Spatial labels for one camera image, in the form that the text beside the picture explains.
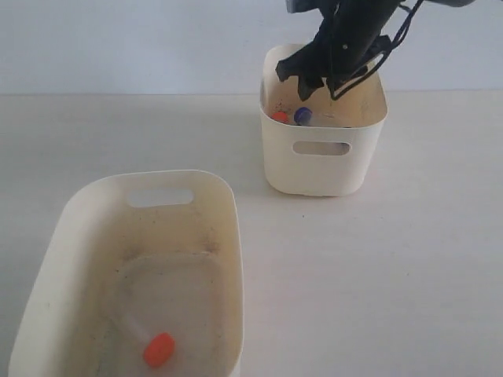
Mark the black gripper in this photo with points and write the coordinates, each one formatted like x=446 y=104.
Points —
x=347 y=31

